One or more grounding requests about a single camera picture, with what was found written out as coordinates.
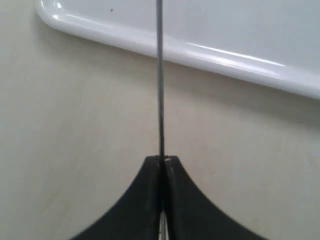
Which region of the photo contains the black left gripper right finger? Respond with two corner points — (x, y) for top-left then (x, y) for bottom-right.
(165, 156), (253, 240)

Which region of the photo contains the thin metal skewer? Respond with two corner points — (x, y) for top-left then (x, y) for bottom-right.
(155, 0), (166, 240)

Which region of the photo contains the white rectangular plastic tray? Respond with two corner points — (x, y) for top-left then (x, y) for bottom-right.
(35, 0), (320, 99)

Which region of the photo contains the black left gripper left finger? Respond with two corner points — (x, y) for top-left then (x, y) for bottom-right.
(73, 155), (162, 240)

